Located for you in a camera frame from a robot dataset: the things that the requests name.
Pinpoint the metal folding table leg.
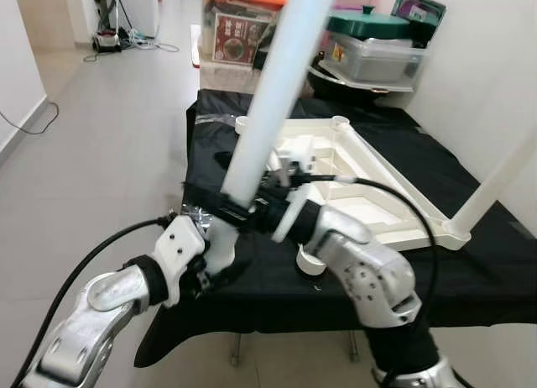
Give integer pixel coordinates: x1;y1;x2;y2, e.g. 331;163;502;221
229;333;242;368
347;329;360;364

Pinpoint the orange lid storage box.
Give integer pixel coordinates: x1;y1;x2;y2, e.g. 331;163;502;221
199;0;290;70

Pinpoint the clear plastic storage box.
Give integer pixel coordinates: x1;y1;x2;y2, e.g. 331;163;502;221
329;35;425;91

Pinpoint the beige cloth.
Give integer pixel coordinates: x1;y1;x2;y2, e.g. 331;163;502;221
197;65;269;93

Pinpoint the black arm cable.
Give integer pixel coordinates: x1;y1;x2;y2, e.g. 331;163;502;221
289;174;441;338
8;213;179;388

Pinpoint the black wok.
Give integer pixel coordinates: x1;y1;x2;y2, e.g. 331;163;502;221
306;56;404;103

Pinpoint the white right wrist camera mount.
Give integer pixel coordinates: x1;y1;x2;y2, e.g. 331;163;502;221
267;143;318;246

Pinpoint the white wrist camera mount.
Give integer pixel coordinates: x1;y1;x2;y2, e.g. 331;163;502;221
164;213;211;309
267;143;318;246

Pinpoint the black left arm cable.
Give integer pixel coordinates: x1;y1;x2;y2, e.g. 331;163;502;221
8;213;179;388

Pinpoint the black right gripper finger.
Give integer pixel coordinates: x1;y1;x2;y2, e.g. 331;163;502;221
183;185;253;229

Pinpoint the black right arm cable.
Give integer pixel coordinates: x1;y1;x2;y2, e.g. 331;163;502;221
289;174;441;338

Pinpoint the white plastic table top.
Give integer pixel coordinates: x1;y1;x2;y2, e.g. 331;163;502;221
235;115;472;277

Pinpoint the black tablecloth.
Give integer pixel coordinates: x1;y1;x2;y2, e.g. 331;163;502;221
134;90;537;368

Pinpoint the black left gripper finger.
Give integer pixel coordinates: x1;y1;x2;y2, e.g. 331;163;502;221
211;259;254;296

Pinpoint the white plastic table leg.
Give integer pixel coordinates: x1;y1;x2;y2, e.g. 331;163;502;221
449;132;537;238
206;0;338;275

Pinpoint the pale blue floor cable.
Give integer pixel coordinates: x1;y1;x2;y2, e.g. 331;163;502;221
126;31;181;55

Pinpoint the dark picture frame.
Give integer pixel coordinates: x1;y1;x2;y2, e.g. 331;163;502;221
393;0;447;49

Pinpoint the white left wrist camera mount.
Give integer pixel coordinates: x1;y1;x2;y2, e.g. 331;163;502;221
164;213;211;309

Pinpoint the green round pot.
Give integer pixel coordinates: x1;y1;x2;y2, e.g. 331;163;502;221
327;6;412;40

